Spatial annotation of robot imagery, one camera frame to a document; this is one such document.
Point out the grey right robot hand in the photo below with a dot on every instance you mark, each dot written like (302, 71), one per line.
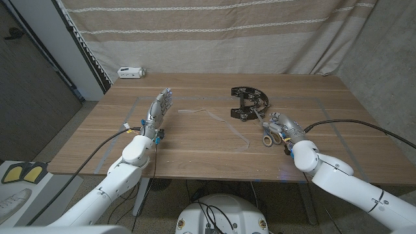
(289, 128)

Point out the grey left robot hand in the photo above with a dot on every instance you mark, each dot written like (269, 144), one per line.
(157, 112)

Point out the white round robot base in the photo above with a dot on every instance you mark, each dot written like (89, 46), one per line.
(224, 211)

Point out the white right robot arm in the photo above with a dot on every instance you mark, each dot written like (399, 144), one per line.
(344, 182)

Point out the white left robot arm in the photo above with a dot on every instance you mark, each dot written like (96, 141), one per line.
(104, 195)

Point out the clear tape strip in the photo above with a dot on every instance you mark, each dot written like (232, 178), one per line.
(191, 111)

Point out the white power box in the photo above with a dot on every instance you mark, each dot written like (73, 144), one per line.
(128, 72)

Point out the black half-moon tambourine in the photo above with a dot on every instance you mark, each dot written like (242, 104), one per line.
(250, 92)

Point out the beige striped curtain backdrop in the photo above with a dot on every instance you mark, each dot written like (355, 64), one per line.
(211, 48)

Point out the dark wooden door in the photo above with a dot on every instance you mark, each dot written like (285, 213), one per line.
(32, 97)

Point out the grey floor mat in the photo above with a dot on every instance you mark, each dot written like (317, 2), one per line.
(55, 191)

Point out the yellow black foot pedal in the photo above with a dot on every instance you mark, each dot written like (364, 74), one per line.
(34, 173)
(13, 174)

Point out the white floor board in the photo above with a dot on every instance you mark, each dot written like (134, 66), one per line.
(6, 188)

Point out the white shoe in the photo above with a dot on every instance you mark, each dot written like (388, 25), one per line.
(11, 201)

